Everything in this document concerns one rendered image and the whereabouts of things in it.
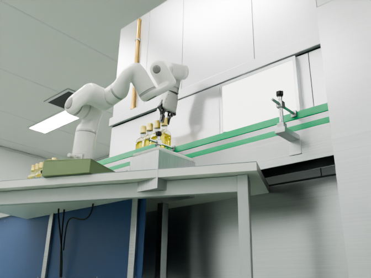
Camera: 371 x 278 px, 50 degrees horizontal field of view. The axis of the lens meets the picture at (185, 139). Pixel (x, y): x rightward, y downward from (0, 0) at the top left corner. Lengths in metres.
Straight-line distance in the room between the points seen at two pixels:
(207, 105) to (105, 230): 0.83
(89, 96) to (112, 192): 0.43
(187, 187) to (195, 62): 1.01
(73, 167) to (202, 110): 0.78
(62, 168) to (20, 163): 6.50
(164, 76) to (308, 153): 0.73
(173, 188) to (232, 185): 0.23
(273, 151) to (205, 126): 0.59
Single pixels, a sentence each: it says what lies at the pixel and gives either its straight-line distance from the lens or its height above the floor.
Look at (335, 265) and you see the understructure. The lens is 1.62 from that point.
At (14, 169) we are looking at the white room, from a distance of 8.14.
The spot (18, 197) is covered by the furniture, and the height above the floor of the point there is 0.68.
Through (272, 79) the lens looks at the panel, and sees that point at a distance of 1.91.
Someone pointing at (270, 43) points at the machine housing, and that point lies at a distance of 2.05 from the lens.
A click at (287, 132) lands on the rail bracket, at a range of 1.44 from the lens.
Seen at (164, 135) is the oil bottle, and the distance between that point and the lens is 2.02.
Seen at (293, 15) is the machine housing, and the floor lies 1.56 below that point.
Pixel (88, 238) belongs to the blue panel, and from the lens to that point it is 2.16.
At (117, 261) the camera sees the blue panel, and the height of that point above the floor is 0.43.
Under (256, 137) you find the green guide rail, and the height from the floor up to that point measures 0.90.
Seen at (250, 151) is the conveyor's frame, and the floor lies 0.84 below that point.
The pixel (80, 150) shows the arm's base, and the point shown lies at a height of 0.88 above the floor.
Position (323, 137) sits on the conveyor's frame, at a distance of 1.48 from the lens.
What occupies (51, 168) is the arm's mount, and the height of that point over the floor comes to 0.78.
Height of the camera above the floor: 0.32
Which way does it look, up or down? 21 degrees up
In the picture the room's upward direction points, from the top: 1 degrees clockwise
